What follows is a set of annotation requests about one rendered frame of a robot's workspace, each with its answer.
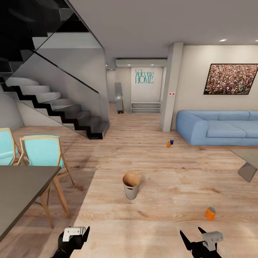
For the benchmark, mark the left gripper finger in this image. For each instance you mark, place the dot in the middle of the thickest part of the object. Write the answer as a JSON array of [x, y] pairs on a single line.
[[85, 235]]

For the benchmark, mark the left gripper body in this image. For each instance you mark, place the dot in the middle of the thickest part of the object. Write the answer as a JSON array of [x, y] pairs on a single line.
[[76, 242]]

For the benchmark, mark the standing mirror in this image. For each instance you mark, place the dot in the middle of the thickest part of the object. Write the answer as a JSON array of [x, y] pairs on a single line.
[[119, 98]]

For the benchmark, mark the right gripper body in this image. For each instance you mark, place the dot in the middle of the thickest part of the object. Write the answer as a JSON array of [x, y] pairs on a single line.
[[201, 251]]

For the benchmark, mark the trash can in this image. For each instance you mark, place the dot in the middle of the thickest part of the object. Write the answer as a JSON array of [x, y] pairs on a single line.
[[131, 185]]

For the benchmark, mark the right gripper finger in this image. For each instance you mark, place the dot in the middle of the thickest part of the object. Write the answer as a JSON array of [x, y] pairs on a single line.
[[188, 244], [201, 230]]

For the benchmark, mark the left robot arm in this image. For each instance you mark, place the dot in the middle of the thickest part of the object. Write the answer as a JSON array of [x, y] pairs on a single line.
[[71, 239]]

